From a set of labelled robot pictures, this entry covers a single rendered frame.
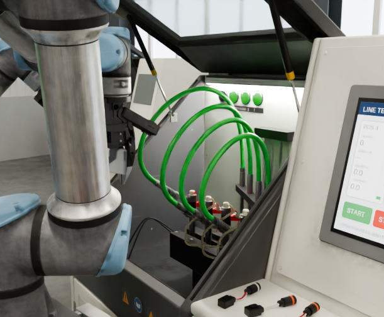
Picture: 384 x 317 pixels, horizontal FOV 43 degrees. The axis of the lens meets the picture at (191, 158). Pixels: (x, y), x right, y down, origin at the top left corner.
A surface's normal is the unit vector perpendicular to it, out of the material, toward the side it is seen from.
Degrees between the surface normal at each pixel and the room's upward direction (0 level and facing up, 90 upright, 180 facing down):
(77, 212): 59
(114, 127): 90
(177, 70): 90
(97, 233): 103
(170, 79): 90
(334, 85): 76
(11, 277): 90
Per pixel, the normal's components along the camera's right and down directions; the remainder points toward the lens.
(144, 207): 0.58, 0.15
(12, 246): 0.01, 0.03
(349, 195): -0.79, -0.13
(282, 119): -0.81, 0.11
